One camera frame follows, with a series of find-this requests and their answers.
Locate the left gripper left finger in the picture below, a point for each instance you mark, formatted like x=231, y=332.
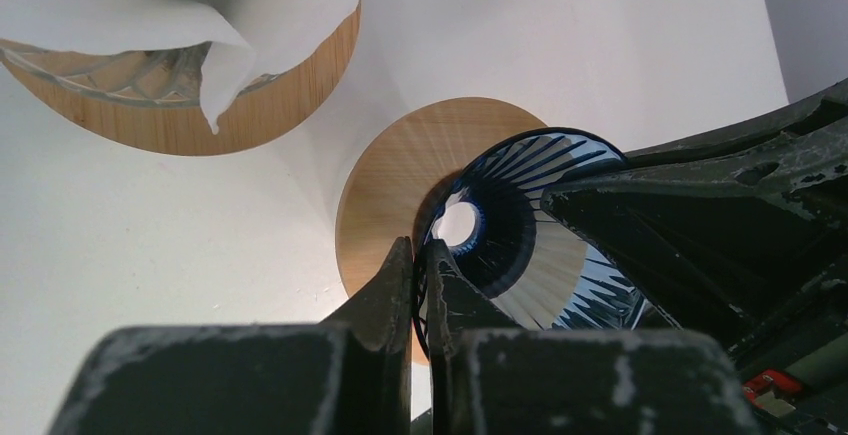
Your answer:
x=374, y=393

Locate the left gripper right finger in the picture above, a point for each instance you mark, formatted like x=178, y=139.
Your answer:
x=456, y=312

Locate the clear glass dripper cone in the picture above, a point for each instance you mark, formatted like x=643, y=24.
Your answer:
x=167, y=78

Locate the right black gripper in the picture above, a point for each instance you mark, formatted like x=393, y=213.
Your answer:
x=743, y=238

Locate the wooden dripper ring holder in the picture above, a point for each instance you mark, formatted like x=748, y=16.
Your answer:
x=271, y=106

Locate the white paper coffee filter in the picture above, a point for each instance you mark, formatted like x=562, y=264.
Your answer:
x=247, y=38

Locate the blue ribbed dripper cone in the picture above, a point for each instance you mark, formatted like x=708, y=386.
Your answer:
x=527, y=264

